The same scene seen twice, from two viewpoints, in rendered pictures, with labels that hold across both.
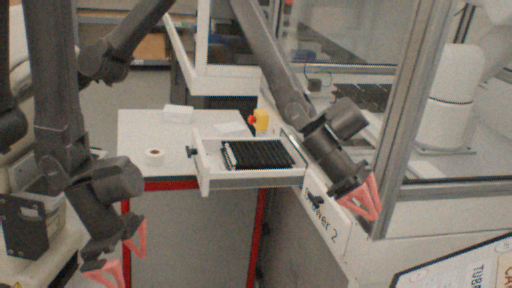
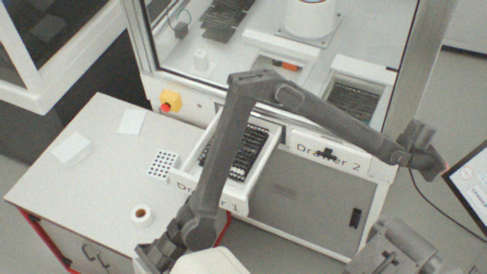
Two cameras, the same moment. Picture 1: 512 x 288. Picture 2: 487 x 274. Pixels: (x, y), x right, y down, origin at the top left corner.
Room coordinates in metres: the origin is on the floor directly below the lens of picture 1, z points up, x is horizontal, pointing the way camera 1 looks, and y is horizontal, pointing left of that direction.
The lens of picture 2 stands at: (0.54, 0.69, 2.30)
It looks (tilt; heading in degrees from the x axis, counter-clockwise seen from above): 52 degrees down; 315
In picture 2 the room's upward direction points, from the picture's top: 3 degrees counter-clockwise
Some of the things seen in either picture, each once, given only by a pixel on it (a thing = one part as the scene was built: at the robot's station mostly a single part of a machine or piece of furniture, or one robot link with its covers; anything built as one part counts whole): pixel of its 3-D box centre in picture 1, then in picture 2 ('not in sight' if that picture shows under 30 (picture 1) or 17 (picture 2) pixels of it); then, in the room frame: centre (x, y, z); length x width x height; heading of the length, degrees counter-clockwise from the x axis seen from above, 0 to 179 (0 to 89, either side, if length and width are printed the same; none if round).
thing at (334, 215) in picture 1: (323, 208); (329, 152); (1.07, -0.24, 0.87); 0.29 x 0.02 x 0.11; 17
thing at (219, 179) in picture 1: (258, 160); (235, 148); (1.34, -0.04, 0.86); 0.40 x 0.26 x 0.06; 107
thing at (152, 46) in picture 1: (145, 43); not in sight; (5.00, 1.36, 0.28); 0.41 x 0.32 x 0.28; 114
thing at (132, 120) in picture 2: (230, 128); (132, 122); (1.80, 0.10, 0.77); 0.13 x 0.09 x 0.02; 125
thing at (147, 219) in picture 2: (154, 156); (141, 215); (1.43, 0.35, 0.78); 0.07 x 0.07 x 0.04
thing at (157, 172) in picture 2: not in sight; (163, 167); (1.53, 0.17, 0.78); 0.12 x 0.08 x 0.04; 116
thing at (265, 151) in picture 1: (256, 159); (234, 149); (1.34, -0.03, 0.87); 0.22 x 0.18 x 0.06; 107
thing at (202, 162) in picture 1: (199, 159); (208, 192); (1.28, 0.16, 0.87); 0.29 x 0.02 x 0.11; 17
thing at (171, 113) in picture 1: (178, 114); (72, 151); (1.85, 0.35, 0.79); 0.13 x 0.09 x 0.05; 93
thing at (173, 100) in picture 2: (259, 119); (170, 101); (1.68, -0.03, 0.88); 0.07 x 0.05 x 0.07; 17
